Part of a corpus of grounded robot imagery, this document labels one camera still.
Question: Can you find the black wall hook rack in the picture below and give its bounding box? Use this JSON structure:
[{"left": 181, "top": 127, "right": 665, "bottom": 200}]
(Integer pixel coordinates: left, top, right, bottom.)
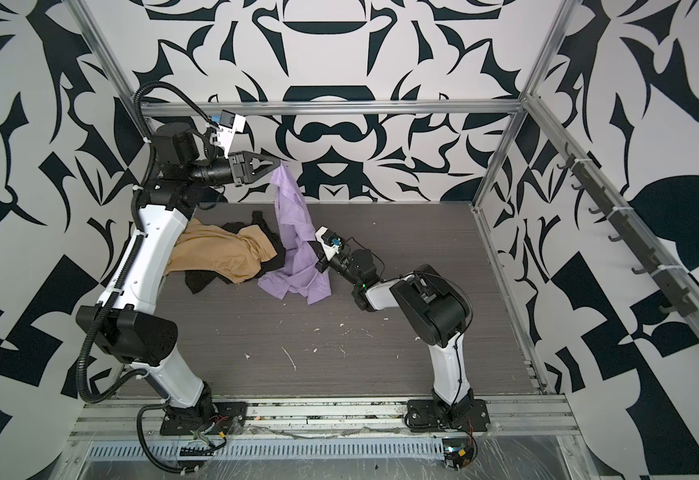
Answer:
[{"left": 559, "top": 147, "right": 699, "bottom": 318}]

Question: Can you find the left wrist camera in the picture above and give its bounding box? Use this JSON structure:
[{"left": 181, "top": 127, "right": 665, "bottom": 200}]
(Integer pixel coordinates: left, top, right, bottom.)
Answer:
[{"left": 209, "top": 110, "right": 246, "bottom": 157}]

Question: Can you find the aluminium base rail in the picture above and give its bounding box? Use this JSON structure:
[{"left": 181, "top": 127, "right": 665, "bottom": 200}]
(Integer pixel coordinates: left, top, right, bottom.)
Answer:
[{"left": 69, "top": 395, "right": 579, "bottom": 440}]

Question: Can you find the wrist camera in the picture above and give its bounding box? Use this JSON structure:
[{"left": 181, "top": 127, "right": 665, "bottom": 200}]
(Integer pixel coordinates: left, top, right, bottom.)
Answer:
[
  {"left": 315, "top": 226, "right": 344, "bottom": 260},
  {"left": 209, "top": 110, "right": 246, "bottom": 157}
]

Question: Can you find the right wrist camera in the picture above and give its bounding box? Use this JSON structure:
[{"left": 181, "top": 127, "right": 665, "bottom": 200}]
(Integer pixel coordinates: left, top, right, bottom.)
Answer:
[{"left": 315, "top": 226, "right": 344, "bottom": 260}]

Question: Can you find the black corrugated cable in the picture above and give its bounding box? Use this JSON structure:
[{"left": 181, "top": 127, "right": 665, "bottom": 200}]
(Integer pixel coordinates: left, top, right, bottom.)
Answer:
[{"left": 75, "top": 80, "right": 213, "bottom": 475}]

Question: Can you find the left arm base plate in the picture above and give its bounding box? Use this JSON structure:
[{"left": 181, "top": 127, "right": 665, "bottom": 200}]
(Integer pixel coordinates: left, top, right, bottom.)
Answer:
[{"left": 159, "top": 401, "right": 248, "bottom": 436}]

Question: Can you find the tan cloth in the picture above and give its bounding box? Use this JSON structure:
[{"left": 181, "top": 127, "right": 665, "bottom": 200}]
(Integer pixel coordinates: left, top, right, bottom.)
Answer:
[{"left": 163, "top": 219, "right": 284, "bottom": 284}]

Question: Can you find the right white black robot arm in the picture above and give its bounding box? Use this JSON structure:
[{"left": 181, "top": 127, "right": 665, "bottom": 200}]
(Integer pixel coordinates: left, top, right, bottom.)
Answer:
[{"left": 309, "top": 234, "right": 473, "bottom": 416}]

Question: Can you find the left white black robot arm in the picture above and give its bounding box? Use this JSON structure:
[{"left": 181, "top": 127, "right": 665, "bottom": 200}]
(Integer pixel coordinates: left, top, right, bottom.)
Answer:
[{"left": 74, "top": 112, "right": 281, "bottom": 416}]

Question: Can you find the white slotted cable duct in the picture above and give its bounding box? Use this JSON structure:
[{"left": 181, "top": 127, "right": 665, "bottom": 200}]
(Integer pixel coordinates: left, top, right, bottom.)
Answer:
[{"left": 84, "top": 436, "right": 447, "bottom": 462}]

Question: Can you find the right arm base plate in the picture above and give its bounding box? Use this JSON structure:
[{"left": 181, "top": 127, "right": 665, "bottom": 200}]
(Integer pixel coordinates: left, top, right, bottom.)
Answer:
[{"left": 403, "top": 396, "right": 491, "bottom": 432}]

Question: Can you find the black cloth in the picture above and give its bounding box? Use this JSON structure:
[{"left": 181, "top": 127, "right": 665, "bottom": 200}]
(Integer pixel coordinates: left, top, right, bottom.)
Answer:
[{"left": 166, "top": 210, "right": 285, "bottom": 294}]

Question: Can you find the purple cloth shirt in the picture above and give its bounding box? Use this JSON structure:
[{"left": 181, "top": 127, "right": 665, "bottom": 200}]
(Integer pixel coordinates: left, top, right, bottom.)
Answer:
[{"left": 258, "top": 164, "right": 331, "bottom": 305}]

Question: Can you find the aluminium frame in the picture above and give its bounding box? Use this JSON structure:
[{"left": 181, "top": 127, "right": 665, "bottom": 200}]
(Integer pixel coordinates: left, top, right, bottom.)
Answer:
[{"left": 63, "top": 0, "right": 699, "bottom": 385}]

